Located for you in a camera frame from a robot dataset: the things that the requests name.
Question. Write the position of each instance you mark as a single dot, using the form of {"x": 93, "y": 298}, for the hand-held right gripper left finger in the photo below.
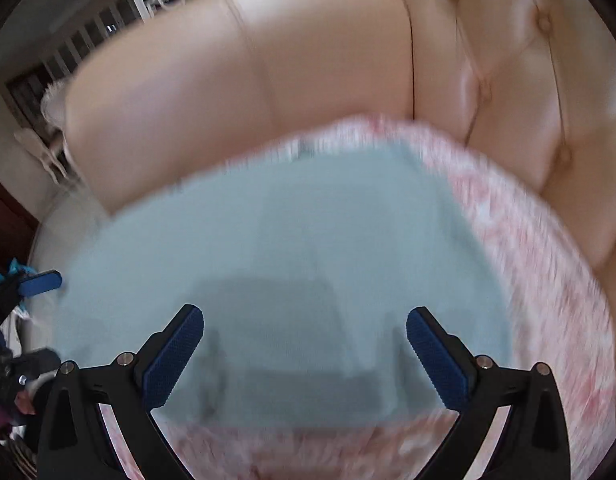
{"x": 173, "y": 355}

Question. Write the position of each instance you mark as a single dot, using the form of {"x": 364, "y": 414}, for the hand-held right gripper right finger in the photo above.
{"x": 440, "y": 360}

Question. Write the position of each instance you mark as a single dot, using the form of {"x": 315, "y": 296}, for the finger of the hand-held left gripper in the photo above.
{"x": 38, "y": 282}
{"x": 38, "y": 361}

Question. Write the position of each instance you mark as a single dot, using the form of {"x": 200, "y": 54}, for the light blue shirt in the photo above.
{"x": 288, "y": 235}

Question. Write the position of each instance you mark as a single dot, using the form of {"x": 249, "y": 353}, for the person's left hand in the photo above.
{"x": 25, "y": 402}

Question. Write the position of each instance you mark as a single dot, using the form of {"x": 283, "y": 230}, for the teal cloth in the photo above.
{"x": 8, "y": 266}

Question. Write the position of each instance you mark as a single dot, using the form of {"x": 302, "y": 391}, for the pink floral blanket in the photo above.
{"x": 537, "y": 285}

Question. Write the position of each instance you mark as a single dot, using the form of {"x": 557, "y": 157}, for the white slatted furniture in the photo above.
{"x": 78, "y": 45}

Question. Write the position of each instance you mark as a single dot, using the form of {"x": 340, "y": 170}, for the peach tufted leather sofa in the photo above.
{"x": 288, "y": 60}

